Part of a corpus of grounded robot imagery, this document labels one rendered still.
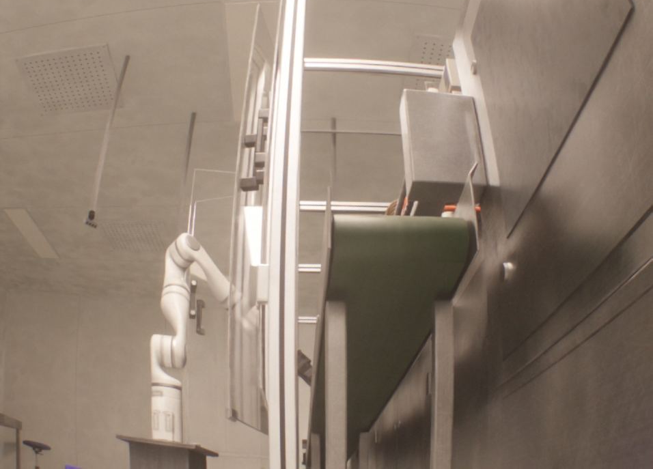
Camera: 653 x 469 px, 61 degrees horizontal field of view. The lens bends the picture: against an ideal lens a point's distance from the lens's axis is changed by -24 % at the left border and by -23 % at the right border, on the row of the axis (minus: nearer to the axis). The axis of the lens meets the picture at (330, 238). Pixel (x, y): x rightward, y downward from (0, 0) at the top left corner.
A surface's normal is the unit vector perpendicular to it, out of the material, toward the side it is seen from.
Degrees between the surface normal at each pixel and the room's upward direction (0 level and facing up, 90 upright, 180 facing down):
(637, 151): 90
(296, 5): 90
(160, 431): 90
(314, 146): 180
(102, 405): 90
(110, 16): 180
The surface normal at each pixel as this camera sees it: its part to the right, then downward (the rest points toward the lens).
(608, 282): -1.00, -0.02
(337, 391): 0.04, -0.40
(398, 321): 0.00, 0.90
